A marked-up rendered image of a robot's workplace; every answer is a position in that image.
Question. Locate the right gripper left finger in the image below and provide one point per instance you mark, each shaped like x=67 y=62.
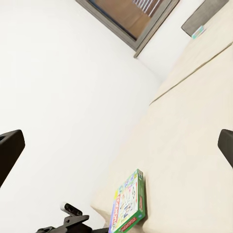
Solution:
x=12 y=145

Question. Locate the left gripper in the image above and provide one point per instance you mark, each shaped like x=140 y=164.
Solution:
x=74 y=225

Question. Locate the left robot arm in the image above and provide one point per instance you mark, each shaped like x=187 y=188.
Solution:
x=72 y=223

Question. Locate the bed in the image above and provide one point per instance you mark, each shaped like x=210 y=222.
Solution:
x=188 y=182

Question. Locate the fixed window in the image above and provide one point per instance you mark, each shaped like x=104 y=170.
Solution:
x=133 y=21

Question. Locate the board game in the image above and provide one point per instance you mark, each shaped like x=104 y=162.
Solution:
x=128 y=207
x=197 y=32

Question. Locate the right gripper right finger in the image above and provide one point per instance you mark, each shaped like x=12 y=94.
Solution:
x=225 y=144

